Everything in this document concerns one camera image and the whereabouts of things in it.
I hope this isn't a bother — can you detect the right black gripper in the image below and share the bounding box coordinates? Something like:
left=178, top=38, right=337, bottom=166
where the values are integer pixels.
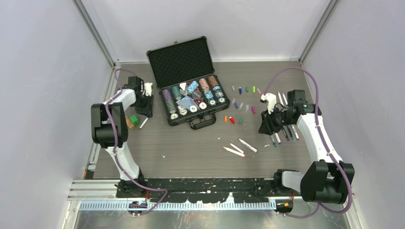
left=259, top=105, right=294, bottom=135

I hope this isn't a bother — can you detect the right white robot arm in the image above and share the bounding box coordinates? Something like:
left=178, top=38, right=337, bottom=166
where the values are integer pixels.
left=258, top=90, right=355, bottom=204

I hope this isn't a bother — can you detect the orange cap white marker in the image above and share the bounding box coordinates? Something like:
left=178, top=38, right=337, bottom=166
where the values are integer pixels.
left=223, top=146, right=246, bottom=157

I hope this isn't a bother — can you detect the dark green marker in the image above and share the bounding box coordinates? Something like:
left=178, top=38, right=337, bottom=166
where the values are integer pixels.
left=270, top=135, right=277, bottom=147

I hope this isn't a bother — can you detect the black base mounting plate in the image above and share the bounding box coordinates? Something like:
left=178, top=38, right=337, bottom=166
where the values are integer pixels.
left=115, top=178, right=299, bottom=203

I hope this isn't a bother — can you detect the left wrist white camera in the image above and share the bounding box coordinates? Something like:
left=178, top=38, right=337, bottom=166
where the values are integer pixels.
left=143, top=83, right=153, bottom=97

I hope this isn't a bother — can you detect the purple cap white marker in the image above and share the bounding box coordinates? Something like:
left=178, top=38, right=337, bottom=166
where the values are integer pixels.
left=274, top=133, right=281, bottom=144

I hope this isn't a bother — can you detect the green tip white marker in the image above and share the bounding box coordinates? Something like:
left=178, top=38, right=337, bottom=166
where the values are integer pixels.
left=238, top=138, right=257, bottom=153

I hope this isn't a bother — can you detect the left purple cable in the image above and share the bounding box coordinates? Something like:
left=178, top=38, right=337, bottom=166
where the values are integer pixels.
left=105, top=69, right=168, bottom=217

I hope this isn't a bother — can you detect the light blue marker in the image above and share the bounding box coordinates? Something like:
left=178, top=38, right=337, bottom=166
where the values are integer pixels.
left=287, top=125, right=295, bottom=140

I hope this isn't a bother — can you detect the brown wooden block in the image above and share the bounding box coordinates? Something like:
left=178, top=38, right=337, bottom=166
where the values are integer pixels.
left=125, top=116, right=135, bottom=129

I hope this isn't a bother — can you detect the black poker chip case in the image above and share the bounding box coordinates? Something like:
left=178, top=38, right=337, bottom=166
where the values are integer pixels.
left=146, top=36, right=231, bottom=130

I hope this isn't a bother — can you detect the purple cable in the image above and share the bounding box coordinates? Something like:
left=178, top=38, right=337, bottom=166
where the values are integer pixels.
left=262, top=66, right=353, bottom=219
left=105, top=69, right=168, bottom=217

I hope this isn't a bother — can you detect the green toy block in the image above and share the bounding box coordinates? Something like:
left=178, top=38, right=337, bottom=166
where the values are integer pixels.
left=129, top=115, right=139, bottom=125

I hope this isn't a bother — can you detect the small red pen cap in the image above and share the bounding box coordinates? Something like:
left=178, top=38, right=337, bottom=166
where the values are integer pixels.
left=229, top=116, right=235, bottom=124

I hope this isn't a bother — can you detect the dark purple marker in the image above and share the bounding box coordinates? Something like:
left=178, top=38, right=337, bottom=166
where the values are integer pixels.
left=282, top=127, right=290, bottom=141

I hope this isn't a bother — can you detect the blue tip white marker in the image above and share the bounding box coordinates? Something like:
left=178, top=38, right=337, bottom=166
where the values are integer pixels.
left=139, top=116, right=150, bottom=129

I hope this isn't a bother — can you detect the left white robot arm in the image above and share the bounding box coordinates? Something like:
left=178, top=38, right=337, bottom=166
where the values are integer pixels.
left=90, top=76, right=154, bottom=198

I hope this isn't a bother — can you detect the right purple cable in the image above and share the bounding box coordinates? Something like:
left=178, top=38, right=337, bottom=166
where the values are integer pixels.
left=262, top=66, right=353, bottom=219

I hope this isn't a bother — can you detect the magenta cap white marker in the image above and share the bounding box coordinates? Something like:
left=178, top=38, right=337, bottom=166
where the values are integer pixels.
left=291, top=125, right=299, bottom=140

